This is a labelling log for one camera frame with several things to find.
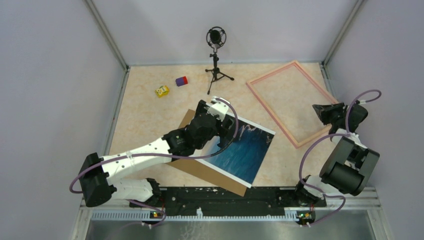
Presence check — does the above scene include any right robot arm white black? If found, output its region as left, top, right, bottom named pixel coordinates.
left=293, top=103, right=380, bottom=206

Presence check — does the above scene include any pink wooden picture frame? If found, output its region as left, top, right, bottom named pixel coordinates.
left=246, top=60, right=338, bottom=148

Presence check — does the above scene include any black microphone on tripod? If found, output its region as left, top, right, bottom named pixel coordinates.
left=205, top=26, right=235, bottom=95

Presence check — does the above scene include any yellow owl toy block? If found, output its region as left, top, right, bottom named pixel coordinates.
left=154, top=85, right=170, bottom=98

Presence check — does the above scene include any purple red toy block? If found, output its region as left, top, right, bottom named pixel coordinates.
left=175, top=76, right=188, bottom=87

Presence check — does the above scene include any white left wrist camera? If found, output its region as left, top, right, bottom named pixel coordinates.
left=206, top=96, right=229, bottom=123

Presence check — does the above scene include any brown cardboard backing board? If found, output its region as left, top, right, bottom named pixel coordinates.
left=163, top=109, right=247, bottom=197

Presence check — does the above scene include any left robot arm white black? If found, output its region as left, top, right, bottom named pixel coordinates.
left=69, top=96, right=239, bottom=208

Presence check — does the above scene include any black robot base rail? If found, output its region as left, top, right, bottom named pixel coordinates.
left=146, top=186, right=312, bottom=217

